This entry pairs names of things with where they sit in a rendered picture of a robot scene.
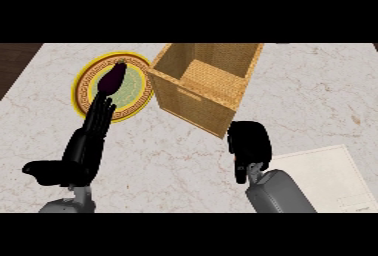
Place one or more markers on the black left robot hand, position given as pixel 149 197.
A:
pixel 83 150

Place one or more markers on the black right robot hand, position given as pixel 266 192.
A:
pixel 250 143

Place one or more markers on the dark purple eggplant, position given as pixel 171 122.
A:
pixel 112 78

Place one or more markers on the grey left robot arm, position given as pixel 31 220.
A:
pixel 71 201

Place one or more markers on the tan wicker basket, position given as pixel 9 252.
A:
pixel 207 83

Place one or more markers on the round yellow patterned plate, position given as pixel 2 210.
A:
pixel 129 90

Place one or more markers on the cream rectangular placemat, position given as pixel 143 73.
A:
pixel 325 176

